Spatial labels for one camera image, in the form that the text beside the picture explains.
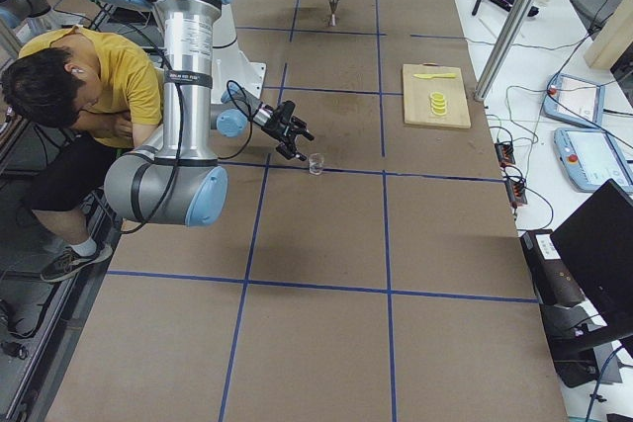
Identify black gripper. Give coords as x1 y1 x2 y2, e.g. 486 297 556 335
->
259 104 315 161

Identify steel double jigger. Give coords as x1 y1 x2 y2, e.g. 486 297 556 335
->
328 0 339 27

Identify clear shot glass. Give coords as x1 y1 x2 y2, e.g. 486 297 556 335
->
309 153 324 176

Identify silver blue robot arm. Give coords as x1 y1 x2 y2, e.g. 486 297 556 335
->
99 0 313 226

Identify bamboo cutting board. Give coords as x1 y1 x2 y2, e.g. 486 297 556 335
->
402 64 471 129

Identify yellow plastic knife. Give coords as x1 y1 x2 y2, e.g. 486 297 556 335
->
412 72 457 80

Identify person in yellow shirt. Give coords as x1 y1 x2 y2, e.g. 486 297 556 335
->
1 25 162 283

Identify teach pendant far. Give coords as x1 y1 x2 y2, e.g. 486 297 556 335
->
542 73 605 127

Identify teach pendant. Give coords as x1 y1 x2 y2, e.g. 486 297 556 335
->
542 73 605 127
553 127 632 194

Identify wooden board leaning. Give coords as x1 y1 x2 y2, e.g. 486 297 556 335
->
584 0 633 70

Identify teach pendant near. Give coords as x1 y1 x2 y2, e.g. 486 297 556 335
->
553 127 632 194

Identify black small computer box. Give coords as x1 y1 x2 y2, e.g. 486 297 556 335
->
520 229 585 308

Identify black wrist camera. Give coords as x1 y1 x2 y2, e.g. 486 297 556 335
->
273 100 296 125

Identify aluminium frame post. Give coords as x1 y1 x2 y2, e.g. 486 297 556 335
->
474 0 534 102

